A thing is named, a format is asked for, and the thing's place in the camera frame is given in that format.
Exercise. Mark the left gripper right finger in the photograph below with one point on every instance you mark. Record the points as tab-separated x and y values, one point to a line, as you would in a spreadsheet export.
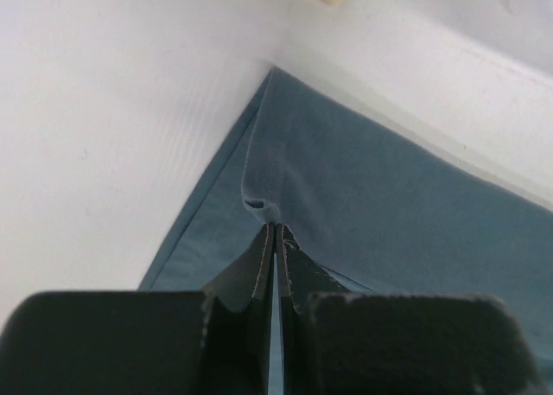
338	341

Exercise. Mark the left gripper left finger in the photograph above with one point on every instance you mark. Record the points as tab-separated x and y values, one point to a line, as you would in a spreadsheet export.
211	341

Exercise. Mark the blue-grey t shirt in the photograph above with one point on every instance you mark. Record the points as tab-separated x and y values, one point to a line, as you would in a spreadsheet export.
378	211

